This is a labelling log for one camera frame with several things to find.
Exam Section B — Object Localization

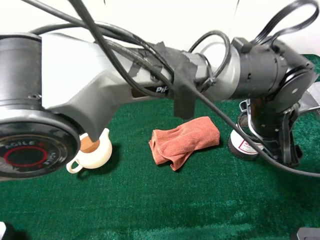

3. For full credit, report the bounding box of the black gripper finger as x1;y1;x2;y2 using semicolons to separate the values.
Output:
279;109;302;168

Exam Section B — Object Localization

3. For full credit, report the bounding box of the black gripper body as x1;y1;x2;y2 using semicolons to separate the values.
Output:
246;93;299;143

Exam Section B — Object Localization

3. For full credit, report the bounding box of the black mesh pen holder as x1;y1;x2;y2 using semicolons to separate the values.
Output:
227;100;264;161

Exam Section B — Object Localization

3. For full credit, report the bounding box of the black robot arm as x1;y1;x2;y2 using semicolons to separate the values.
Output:
0;33;316;180

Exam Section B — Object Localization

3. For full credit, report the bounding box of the grey object bottom right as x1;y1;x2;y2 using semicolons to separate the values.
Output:
289;227;320;240

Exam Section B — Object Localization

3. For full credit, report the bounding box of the green velvet table cloth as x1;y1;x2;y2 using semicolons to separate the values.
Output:
0;99;320;240

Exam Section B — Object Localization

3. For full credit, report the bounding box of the rust brown folded towel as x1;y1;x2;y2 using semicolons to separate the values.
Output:
148;116;220;171

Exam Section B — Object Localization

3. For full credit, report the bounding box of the cream ceramic teapot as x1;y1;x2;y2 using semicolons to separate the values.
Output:
66;128;113;174

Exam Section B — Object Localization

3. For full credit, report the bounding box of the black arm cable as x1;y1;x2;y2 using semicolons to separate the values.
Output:
19;0;320;178

